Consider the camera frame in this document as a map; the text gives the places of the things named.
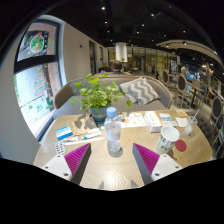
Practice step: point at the person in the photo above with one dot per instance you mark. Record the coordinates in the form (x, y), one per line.
(116, 68)

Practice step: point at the clear blue-capped water bottle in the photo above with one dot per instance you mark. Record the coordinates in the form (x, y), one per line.
(112, 133)

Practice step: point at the grey curved sofa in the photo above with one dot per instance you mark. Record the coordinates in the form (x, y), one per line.
(66, 95)

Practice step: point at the grey white chevron pillow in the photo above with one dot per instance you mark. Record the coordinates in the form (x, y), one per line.
(140, 90)

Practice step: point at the blue white tissue pack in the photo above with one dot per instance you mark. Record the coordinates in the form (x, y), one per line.
(165, 116)

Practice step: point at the brown paper bag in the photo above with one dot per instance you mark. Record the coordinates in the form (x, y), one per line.
(84, 124)

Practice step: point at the white tube with green print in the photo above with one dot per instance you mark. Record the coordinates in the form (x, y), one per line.
(91, 134)

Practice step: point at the group of round-backed dining chairs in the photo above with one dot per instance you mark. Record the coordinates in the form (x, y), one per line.
(181, 85)

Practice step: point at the small blue white box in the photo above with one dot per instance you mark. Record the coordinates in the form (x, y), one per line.
(64, 132)

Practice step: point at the printed white brochure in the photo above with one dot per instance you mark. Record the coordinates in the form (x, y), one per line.
(135, 120)

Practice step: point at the white and orange box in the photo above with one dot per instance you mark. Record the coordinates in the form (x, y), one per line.
(152, 121)

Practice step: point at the silver pill blister pack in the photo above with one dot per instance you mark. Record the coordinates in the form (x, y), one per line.
(60, 147)

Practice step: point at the group of ceiling spotlights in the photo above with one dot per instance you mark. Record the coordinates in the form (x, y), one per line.
(151, 15)

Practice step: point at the white paper sheet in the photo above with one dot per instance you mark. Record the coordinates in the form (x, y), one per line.
(170, 123)

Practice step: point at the green potted plant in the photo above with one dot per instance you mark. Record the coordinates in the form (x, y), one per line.
(98, 96)

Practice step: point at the flat round red coaster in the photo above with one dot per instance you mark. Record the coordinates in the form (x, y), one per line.
(181, 146)

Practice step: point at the large window with stickers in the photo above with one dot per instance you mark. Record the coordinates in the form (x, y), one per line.
(36, 83)

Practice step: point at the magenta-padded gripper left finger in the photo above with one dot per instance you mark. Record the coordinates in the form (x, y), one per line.
(77, 159)

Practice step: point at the yellow white card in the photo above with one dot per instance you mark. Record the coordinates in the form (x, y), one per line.
(181, 113)

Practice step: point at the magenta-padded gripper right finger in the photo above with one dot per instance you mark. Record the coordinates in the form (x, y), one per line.
(147, 159)

